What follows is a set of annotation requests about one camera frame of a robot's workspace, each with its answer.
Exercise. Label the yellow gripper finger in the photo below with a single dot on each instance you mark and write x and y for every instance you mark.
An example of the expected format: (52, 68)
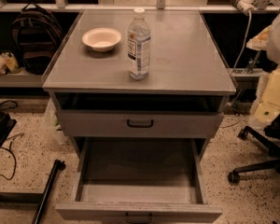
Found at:
(268, 108)

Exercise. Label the clear plastic water bottle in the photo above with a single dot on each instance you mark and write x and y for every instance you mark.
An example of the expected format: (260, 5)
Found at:
(138, 45)

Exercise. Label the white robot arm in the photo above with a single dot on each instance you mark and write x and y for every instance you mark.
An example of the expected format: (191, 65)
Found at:
(269, 40)

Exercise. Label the grey drawer cabinet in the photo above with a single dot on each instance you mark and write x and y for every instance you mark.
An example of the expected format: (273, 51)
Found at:
(166, 80)

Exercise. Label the open lower grey drawer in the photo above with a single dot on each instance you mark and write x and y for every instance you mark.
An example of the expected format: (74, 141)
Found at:
(137, 181)

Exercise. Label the closed upper grey drawer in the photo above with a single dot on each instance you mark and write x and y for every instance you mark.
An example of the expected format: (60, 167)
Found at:
(140, 124)

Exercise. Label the white paper bowl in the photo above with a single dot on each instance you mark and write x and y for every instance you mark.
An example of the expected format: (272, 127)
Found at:
(101, 39)

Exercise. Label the clear plastic bag beside cabinet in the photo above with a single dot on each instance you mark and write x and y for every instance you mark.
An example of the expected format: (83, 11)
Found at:
(52, 124)

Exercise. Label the black metal floor stand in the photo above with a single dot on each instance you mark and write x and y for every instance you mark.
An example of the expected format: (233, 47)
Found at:
(40, 199)

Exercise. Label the dark backpack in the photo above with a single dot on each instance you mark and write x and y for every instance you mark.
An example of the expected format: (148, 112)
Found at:
(37, 35)

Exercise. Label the white power strip with cable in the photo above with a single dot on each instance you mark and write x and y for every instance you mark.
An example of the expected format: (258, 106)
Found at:
(246, 7)

